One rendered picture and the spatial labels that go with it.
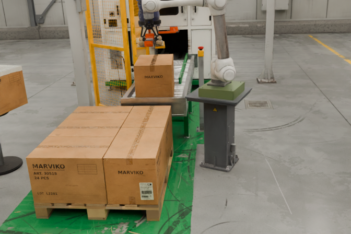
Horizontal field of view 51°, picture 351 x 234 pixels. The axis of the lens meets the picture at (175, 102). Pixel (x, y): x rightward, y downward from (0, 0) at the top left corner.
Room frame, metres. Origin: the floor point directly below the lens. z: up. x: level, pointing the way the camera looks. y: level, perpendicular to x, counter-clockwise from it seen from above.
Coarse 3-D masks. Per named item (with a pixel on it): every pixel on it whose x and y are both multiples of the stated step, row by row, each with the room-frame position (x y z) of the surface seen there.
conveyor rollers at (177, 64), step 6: (174, 60) 5.87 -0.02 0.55; (180, 60) 5.86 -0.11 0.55; (174, 66) 5.42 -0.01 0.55; (180, 66) 5.41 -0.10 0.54; (186, 66) 5.40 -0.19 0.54; (174, 72) 5.06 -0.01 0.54; (174, 78) 4.70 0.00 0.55; (174, 84) 4.42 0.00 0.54; (180, 84) 4.41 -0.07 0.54; (174, 90) 4.15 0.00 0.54; (180, 90) 4.14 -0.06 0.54; (132, 96) 4.01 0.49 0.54; (174, 96) 3.96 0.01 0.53; (180, 96) 3.89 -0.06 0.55
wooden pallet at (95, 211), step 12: (168, 168) 3.22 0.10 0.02; (36, 204) 2.51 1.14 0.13; (48, 204) 2.50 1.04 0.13; (60, 204) 2.49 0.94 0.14; (72, 204) 2.48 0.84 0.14; (84, 204) 2.49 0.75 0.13; (96, 204) 2.46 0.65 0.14; (108, 204) 2.46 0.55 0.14; (120, 204) 2.48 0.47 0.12; (36, 216) 2.51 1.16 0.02; (48, 216) 2.51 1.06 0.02; (96, 216) 2.46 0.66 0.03; (156, 216) 2.42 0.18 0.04
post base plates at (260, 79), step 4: (264, 68) 6.38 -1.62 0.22; (264, 72) 6.38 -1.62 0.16; (268, 72) 6.28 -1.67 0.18; (272, 72) 6.37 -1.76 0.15; (260, 76) 6.39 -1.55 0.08; (268, 76) 6.25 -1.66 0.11; (272, 76) 6.37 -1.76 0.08; (260, 80) 6.24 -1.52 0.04; (264, 80) 6.26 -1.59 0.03; (268, 80) 6.23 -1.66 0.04; (272, 80) 6.23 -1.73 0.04; (72, 84) 6.56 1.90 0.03
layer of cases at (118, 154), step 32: (64, 128) 3.07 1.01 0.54; (96, 128) 3.04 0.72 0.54; (128, 128) 3.01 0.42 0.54; (160, 128) 2.98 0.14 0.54; (32, 160) 2.51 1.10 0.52; (64, 160) 2.49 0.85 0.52; (96, 160) 2.46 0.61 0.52; (128, 160) 2.44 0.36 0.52; (160, 160) 2.66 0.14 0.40; (32, 192) 2.52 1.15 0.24; (64, 192) 2.49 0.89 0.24; (96, 192) 2.46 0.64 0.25; (128, 192) 2.44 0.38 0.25; (160, 192) 2.57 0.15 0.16
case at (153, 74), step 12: (144, 60) 4.01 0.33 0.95; (156, 60) 3.98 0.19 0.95; (168, 60) 3.96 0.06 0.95; (144, 72) 3.73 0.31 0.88; (156, 72) 3.73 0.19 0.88; (168, 72) 3.72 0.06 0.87; (144, 84) 3.73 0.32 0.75; (156, 84) 3.73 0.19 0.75; (168, 84) 3.72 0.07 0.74; (144, 96) 3.73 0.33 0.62; (156, 96) 3.73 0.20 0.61; (168, 96) 3.72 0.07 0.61
